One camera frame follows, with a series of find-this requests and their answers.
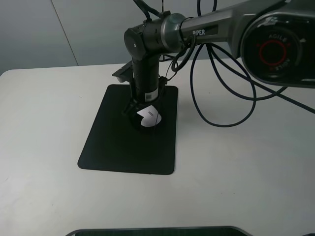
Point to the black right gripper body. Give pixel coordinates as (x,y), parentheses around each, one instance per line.
(135,104)

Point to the white computer mouse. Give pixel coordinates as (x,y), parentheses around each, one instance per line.
(150,116)

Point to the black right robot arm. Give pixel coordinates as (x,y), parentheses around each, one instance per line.
(274,38)

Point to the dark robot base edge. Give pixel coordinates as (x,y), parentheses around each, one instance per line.
(168,231)

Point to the black mouse pad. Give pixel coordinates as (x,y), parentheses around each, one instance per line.
(119,143)

